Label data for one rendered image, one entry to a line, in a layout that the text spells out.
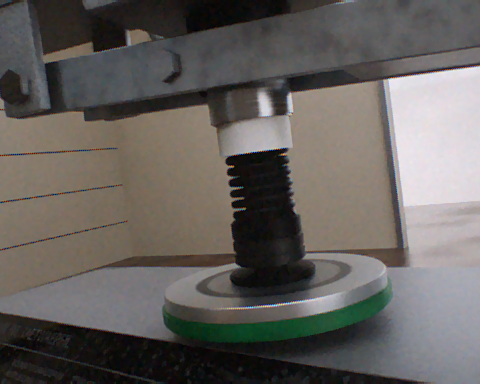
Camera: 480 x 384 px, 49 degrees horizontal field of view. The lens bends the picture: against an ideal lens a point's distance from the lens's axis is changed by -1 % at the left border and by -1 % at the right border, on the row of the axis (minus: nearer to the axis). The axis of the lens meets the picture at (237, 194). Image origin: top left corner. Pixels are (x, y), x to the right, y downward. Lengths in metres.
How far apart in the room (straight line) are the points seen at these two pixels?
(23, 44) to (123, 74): 0.10
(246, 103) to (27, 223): 5.95
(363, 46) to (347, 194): 5.25
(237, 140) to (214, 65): 0.07
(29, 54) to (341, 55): 0.29
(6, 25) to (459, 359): 0.49
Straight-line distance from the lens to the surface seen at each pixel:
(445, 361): 0.42
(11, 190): 6.29
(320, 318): 0.43
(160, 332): 0.56
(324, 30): 0.44
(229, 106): 0.48
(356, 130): 5.59
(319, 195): 5.78
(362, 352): 0.44
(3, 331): 0.79
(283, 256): 0.49
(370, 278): 0.47
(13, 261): 6.26
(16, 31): 0.56
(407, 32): 0.42
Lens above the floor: 1.03
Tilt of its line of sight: 3 degrees down
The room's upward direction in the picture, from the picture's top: 8 degrees counter-clockwise
